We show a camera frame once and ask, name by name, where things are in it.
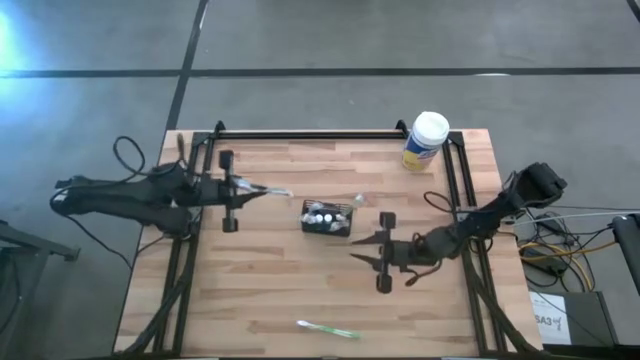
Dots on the blue white toothbrush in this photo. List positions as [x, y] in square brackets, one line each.
[311, 212]

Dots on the black aluminium table frame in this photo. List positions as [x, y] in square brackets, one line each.
[325, 135]

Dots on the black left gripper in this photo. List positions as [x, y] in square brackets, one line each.
[212, 192]

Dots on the black cylinder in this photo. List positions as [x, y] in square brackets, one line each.
[627, 250]

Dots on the white paper label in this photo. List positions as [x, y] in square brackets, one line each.
[550, 320]

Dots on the black power brick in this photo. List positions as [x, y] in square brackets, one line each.
[545, 262]

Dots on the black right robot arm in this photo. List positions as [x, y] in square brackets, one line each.
[480, 222]

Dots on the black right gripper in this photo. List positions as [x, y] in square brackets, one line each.
[400, 252]

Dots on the dark metal cart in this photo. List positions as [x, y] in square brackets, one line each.
[30, 245]

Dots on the green white wrapped toothbrush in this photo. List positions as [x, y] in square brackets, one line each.
[330, 330]

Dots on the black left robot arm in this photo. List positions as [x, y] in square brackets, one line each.
[125, 200]

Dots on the Lysol wipes canister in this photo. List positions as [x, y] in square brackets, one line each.
[425, 145]

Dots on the dark grey box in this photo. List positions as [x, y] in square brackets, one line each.
[592, 320]

